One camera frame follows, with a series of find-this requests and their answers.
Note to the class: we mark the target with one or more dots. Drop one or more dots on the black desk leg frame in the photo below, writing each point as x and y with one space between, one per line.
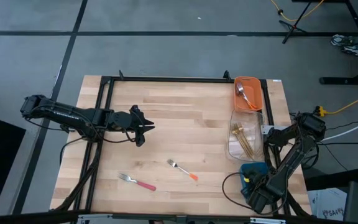
337 81

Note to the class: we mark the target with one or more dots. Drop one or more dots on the white cardboard box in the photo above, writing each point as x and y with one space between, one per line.
328 205

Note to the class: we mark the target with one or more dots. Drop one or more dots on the person's shoe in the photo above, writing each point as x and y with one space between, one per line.
340 40
357 49

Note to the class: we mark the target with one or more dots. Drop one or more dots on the black tripod stand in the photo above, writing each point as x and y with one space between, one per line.
292 28

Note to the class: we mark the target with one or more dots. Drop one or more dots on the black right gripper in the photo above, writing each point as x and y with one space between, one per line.
264 189

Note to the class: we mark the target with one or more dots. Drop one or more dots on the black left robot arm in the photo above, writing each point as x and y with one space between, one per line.
67 113

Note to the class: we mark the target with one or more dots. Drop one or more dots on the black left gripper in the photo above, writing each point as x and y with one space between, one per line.
123 119

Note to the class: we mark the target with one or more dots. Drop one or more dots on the black frame bracket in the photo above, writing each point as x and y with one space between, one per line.
227 75
121 75

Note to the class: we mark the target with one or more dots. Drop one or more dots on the clear plastic bin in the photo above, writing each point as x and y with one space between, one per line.
235 152

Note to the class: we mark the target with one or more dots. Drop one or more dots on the orange plastic bin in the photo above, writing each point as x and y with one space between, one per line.
256 90

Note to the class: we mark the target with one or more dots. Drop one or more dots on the blue plastic bin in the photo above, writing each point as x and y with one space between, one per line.
253 166

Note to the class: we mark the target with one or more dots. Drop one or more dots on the black crossbeam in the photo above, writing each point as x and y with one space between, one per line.
26 216

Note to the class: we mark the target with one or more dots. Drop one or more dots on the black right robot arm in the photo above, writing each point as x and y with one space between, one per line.
291 158

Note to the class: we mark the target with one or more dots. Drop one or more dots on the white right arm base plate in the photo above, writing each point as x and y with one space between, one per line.
272 128

